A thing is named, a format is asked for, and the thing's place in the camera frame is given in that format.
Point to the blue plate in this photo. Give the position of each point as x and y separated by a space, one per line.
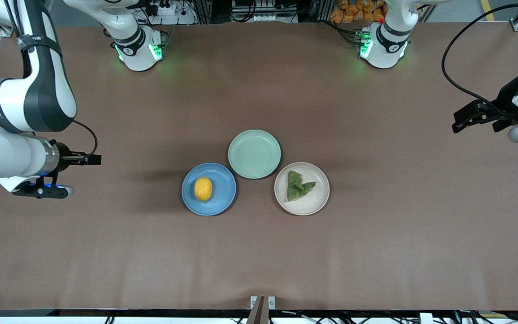
225 189

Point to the green lettuce leaf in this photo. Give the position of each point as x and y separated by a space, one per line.
296 188

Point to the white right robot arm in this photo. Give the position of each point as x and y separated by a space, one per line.
7 157

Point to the light green plate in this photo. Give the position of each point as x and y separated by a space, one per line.
254 154

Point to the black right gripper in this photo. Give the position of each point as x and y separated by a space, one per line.
64 155

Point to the orange packaged snacks pile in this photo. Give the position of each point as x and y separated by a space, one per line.
353 11

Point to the white power strip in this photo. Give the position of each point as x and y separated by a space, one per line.
171 13

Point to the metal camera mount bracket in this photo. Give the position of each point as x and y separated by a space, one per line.
262 308

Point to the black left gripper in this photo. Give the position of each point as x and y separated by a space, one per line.
506 101

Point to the beige plate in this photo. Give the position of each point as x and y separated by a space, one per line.
319 193

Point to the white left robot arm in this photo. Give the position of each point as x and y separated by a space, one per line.
389 45

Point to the yellow lemon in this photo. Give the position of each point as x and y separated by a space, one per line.
203 189

